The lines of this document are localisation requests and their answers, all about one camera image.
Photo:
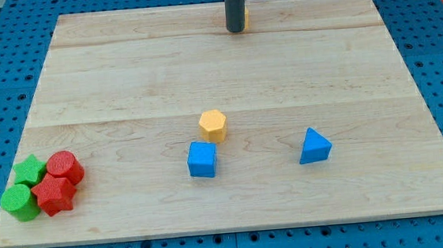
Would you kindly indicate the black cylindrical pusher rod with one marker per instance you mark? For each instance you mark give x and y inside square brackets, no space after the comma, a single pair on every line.
[235,15]

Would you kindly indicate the yellow heart block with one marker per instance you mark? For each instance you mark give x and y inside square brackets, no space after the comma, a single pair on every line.
[246,18]

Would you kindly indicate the blue triangle block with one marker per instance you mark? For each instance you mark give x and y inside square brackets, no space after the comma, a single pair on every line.
[315,147]

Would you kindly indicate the green star block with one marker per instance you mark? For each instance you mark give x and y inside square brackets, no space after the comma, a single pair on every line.
[30,171]

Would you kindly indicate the light wooden board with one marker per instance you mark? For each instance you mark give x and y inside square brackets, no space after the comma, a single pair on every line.
[124,91]

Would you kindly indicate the red star block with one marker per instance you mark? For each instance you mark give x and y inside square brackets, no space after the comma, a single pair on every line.
[54,195]

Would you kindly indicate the red cylinder block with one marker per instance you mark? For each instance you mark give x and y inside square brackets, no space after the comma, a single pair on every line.
[64,164]

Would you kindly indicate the blue cube block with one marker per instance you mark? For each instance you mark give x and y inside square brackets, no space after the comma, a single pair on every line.
[202,159]

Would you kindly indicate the yellow hexagon block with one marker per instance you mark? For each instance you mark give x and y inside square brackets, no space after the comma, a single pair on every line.
[213,126]

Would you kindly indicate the green cylinder block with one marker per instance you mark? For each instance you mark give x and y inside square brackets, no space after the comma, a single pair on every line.
[20,202]

